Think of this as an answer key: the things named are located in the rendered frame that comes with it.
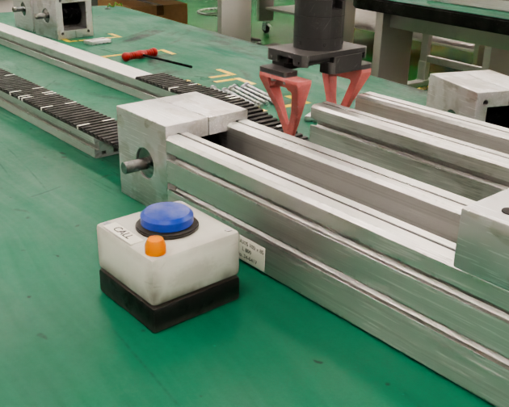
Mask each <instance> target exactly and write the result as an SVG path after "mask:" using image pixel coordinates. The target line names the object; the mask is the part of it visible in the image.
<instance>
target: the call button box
mask: <svg viewBox="0 0 509 407"><path fill-rule="evenodd" d="M175 202H176V203H181V204H184V205H186V206H188V207H189V208H190V209H191V210H192V211H193V213H194V221H193V224H192V225H191V226H190V227H189V228H187V229H184V230H181V231H178V232H173V233H158V232H153V231H149V230H148V229H145V228H143V227H142V226H141V218H140V214H141V212H142V211H141V212H137V213H133V214H131V215H127V216H122V217H120V218H116V219H114V220H109V221H105V222H103V223H100V224H98V225H97V238H98V248H99V265H100V266H101V267H102V268H101V269H100V270H99V276H100V287H101V290H102V292H104V293H105V294H106V295H108V296H109V297H110V298H112V299H113V300H114V301H115V302H116V303H117V304H119V305H120V306H121V307H122V308H124V309H125V310H126V311H128V312H129V313H130V314H132V315H133V316H134V317H135V318H136V319H137V320H138V321H140V322H141V323H142V324H144V325H145V326H146V327H148V328H149V329H150V330H152V331H153V332H155V333H157V332H159V331H161V330H164V329H167V328H169V327H171V326H173V325H177V324H178V323H180V322H183V321H186V320H188V319H190V318H193V317H196V316H198V315H200V314H202V313H206V312H207V311H209V310H212V309H214V308H217V307H219V306H222V305H223V304H227V303H229V302H231V301H233V300H236V299H237V298H238V297H239V278H238V276H237V275H236V274H237V273H238V271H239V234H238V231H237V230H235V229H233V228H231V227H229V226H228V225H226V224H223V223H222V222H220V221H219V220H216V219H214V218H212V217H211V216H209V215H207V214H205V213H203V212H201V211H200V210H198V209H196V208H194V207H192V206H190V205H189V204H187V203H184V202H183V201H175ZM153 235H158V236H161V237H163V239H164V241H165V243H166V253H165V254H164V255H163V256H160V257H150V256H148V255H146V254H145V242H146V240H147V238H148V237H150V236H153Z"/></svg>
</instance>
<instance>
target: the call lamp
mask: <svg viewBox="0 0 509 407"><path fill-rule="evenodd" d="M165 253H166V243H165V241H164V239H163V237H161V236H158V235H153V236H150V237H148V238H147V240H146V242H145V254H146V255H148V256H150V257H160V256H163V255H164V254H165Z"/></svg>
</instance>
